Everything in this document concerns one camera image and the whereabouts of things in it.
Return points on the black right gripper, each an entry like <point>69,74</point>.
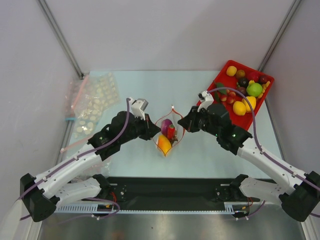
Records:
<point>192,119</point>

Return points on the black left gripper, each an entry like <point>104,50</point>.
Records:
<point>150,129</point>

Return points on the red chili pepper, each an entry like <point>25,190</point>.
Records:
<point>171,132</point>

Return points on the clear zip bag orange zipper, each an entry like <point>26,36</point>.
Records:
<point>174,116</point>

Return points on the purple onion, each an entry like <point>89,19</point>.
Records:
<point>164,126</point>

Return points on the orange yellow mango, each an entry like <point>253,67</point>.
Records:
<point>164,144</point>

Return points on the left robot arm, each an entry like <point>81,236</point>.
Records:
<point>44,193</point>

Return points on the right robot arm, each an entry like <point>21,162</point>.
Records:
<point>296,191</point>

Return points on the bag of white slices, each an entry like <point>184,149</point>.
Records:
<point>96,94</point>

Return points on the pink zipper empty bag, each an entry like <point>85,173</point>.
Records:
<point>73,144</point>

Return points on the red lychee cluster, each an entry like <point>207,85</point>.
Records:
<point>224,96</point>

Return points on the yellow lemon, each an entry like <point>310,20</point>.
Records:
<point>239,108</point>

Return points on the red plastic tray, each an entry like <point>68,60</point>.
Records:
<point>223,80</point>

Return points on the yellow bell pepper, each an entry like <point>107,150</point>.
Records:
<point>250,103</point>

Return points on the dark purple mangosteen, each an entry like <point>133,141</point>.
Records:
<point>243,82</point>

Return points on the green apple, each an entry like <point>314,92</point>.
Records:
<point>254,90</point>

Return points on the red apple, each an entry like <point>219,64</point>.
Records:
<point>253,76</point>

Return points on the dark plum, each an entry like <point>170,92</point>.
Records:
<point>263,79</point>

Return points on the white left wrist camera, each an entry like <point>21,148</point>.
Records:
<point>138,107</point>

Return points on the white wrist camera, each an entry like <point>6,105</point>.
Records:
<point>206,99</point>
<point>138,107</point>

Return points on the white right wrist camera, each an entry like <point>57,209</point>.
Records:
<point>206,99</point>

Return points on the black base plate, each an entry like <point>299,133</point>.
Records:
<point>172,194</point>

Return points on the right aluminium frame post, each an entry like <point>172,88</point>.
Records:
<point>292,11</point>

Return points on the aluminium frame post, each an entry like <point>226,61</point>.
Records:
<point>52,22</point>
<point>292,11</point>

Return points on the left aluminium frame post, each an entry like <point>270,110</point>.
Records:
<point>52,22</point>

